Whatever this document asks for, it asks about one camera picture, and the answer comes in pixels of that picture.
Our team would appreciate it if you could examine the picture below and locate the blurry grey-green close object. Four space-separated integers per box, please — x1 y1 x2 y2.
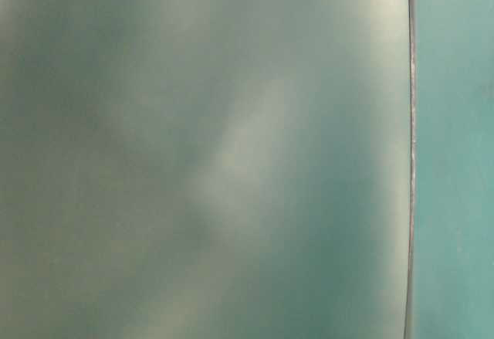
1 0 410 338

